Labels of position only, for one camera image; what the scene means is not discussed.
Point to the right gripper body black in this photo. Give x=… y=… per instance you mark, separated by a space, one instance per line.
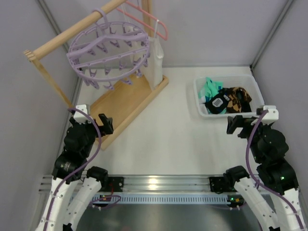
x=242 y=125

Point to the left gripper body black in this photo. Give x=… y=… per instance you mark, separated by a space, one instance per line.
x=96 y=125

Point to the mint green sock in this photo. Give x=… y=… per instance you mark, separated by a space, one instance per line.
x=209 y=90
x=217 y=112

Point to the black tan argyle sock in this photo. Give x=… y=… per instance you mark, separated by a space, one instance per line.
x=239 y=100

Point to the black blue sock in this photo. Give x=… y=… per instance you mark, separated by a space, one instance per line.
x=218 y=102

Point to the purple round clip hanger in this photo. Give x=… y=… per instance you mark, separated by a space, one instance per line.
x=109 y=52

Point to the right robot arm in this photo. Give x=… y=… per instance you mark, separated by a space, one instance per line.
x=268 y=183

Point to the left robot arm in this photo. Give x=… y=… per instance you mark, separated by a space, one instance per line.
x=63 y=209

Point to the white garment on hanger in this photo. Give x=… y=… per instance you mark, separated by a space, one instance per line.
x=152 y=69

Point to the pink clothes hanger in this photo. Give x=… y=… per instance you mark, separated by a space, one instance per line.
x=146 y=9

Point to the wooden clothes rack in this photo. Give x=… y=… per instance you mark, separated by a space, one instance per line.
x=123 y=103

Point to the white plastic basket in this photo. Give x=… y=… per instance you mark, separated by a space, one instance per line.
x=245 y=81

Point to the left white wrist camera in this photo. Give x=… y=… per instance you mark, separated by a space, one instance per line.
x=80 y=111

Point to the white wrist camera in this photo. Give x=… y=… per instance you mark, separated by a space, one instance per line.
x=269 y=114
x=80 y=111

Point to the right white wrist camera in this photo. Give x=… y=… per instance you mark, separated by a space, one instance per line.
x=269 y=114

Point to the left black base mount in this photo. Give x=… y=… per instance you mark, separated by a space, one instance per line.
x=114 y=184

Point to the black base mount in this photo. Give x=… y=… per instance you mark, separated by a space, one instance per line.
x=218 y=185
x=114 y=184

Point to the aluminium mounting rail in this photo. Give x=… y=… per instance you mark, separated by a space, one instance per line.
x=139 y=184

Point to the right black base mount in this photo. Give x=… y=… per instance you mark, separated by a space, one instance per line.
x=218 y=185

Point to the grey slotted cable duct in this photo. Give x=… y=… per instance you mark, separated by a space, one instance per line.
x=170 y=199

